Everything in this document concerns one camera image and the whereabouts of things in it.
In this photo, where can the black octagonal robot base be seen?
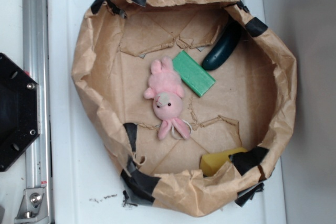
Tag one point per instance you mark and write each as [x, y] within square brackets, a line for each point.
[19, 112]

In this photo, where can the green rectangular sponge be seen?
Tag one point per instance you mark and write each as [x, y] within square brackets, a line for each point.
[193, 75]

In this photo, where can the yellow sponge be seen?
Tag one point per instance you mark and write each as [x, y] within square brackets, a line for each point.
[210, 163]

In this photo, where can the pink plush bunny toy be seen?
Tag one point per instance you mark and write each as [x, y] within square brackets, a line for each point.
[165, 89]

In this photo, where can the brown paper bag bin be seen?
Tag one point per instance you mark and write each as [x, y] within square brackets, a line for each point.
[251, 105]

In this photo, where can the dark green toy cucumber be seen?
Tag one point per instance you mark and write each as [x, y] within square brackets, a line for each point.
[223, 48]

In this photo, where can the white tray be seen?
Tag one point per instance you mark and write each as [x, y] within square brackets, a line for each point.
[86, 185]

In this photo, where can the aluminium extrusion rail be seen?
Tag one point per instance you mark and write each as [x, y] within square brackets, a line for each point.
[35, 57]

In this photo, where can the metal corner bracket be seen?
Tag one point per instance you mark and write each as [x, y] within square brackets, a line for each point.
[33, 208]

